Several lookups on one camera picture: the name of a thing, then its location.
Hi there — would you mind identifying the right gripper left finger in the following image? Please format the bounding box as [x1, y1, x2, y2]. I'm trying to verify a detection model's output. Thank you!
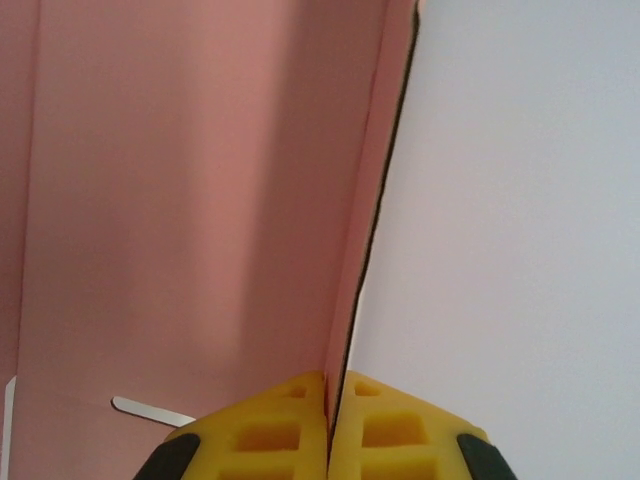
[134, 369, 334, 480]

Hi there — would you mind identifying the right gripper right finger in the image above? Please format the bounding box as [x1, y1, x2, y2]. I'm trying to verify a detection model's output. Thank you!
[330, 369, 522, 480]

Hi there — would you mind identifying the pink paper box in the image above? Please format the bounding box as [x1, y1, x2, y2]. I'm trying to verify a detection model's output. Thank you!
[0, 0, 426, 480]

